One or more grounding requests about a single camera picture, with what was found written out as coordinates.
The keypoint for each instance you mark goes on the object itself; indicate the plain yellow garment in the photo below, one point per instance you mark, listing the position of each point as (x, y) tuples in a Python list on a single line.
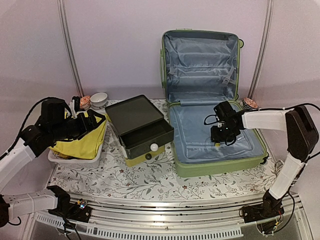
[(86, 148)]

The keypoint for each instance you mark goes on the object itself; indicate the floral white tablecloth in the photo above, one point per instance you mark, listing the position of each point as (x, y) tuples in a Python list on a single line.
[(156, 179)]

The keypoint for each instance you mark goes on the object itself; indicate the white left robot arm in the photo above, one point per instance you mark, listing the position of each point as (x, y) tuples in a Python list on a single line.
[(53, 198)]

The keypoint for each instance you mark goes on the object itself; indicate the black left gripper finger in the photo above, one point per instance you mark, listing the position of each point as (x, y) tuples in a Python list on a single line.
[(95, 123), (75, 106)]

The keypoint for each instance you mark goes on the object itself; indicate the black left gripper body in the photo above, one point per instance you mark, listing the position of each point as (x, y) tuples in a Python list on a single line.
[(61, 130)]

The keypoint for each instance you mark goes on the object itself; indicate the green hard-shell suitcase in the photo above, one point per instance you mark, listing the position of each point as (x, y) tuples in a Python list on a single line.
[(200, 69)]

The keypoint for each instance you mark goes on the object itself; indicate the black gold lipstick tube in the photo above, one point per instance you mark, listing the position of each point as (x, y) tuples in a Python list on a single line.
[(217, 144)]

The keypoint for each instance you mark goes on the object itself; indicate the small white bowl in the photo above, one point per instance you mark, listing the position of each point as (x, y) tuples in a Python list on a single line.
[(99, 99)]

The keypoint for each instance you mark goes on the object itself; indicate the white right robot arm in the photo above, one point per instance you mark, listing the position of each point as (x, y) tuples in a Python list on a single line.
[(301, 138)]

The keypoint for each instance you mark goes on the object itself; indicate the white plastic mesh basket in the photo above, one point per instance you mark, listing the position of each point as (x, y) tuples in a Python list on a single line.
[(55, 158)]

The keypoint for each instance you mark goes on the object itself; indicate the aluminium front rail frame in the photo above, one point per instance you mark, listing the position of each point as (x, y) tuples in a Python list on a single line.
[(202, 219)]

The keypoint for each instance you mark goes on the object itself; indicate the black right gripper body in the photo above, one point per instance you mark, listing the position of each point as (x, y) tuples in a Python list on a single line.
[(224, 134)]

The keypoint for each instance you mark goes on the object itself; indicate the red patterned small bowl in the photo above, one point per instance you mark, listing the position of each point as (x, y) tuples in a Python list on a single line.
[(85, 102)]

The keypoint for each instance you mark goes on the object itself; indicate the drawer cabinet with dark top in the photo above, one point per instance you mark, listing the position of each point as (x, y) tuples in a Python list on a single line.
[(139, 128)]

